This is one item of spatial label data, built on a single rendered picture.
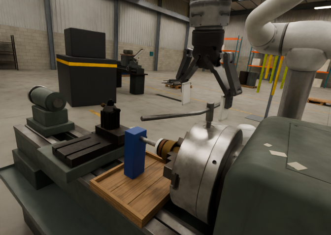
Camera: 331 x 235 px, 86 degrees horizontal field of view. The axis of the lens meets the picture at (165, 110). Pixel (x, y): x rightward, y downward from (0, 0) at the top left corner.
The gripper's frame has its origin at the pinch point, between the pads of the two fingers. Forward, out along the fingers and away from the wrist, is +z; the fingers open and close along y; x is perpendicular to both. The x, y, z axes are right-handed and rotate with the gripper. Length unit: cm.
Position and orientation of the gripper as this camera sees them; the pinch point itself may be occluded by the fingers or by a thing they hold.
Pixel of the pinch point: (202, 107)
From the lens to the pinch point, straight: 51.6
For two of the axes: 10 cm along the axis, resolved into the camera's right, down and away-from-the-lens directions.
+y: 6.3, 3.2, -7.1
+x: 7.8, -2.9, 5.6
